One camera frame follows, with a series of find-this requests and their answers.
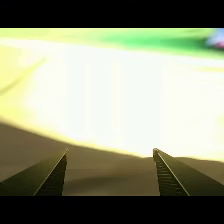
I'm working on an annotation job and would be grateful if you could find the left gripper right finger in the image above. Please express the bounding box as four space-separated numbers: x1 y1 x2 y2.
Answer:
152 147 224 197

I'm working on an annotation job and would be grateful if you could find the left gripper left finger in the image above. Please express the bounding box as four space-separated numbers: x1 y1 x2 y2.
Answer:
0 148 69 197

